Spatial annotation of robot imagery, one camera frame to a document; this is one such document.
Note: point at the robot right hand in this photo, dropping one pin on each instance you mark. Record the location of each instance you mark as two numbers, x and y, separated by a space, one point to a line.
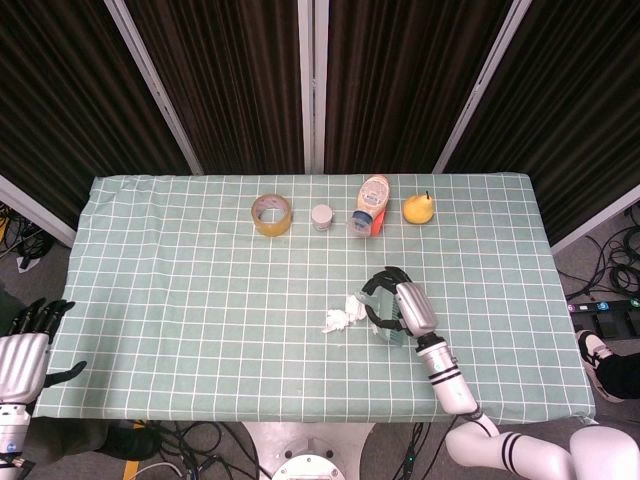
417 307

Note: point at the clear packing tape roll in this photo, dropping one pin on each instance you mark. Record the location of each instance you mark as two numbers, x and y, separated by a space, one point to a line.
272 227

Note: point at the white divider frame rail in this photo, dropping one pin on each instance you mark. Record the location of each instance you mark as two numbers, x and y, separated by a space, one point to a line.
35 212
600 220

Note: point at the green checked tablecloth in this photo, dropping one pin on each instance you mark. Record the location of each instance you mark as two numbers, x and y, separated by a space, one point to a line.
225 310

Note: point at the white and black shoe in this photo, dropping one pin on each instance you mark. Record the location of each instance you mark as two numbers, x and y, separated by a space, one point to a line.
592 352

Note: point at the black trouser leg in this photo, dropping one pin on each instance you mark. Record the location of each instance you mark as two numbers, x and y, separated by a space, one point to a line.
622 375

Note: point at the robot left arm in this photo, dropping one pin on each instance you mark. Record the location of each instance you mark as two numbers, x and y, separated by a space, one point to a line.
11 435

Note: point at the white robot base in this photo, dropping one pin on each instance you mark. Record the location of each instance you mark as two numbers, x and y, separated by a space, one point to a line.
305 450

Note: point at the orange lying bottle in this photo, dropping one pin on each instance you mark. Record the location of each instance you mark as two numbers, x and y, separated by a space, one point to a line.
373 192

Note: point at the yellow pear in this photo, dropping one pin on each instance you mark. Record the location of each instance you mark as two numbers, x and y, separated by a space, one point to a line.
417 211

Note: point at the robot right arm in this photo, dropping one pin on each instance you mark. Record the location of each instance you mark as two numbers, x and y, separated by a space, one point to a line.
452 385

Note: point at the green plastic brush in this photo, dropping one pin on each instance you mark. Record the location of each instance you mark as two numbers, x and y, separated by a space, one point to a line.
395 339

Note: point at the black power strip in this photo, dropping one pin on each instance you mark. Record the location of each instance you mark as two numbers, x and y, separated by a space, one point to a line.
602 306

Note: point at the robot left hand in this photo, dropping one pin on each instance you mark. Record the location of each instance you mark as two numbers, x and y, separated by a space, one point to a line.
20 367

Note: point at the white divider frame post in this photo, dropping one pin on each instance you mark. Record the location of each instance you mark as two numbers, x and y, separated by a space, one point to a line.
150 85
312 85
482 85

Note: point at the dark pleated divider panel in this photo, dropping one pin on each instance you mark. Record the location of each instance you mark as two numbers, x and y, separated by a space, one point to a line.
60 100
225 85
400 85
575 100

